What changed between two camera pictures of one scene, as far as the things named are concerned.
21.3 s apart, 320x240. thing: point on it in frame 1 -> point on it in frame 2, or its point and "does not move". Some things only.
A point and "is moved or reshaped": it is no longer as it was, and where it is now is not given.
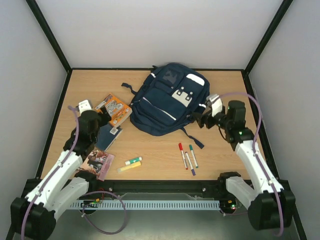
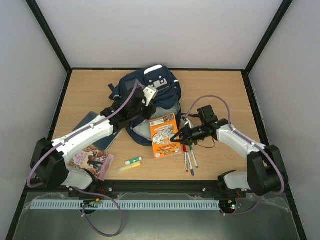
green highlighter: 128,162 does not move
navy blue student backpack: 166,99 is moved or reshaped
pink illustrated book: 98,162 does not move
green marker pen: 191,149 does not move
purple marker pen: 192,170 does not move
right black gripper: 205,119 -> 188,135
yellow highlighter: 128,166 does not move
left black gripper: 104,119 -> 149,115
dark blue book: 106,136 does not move
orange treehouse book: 118,110 is moved or reshaped
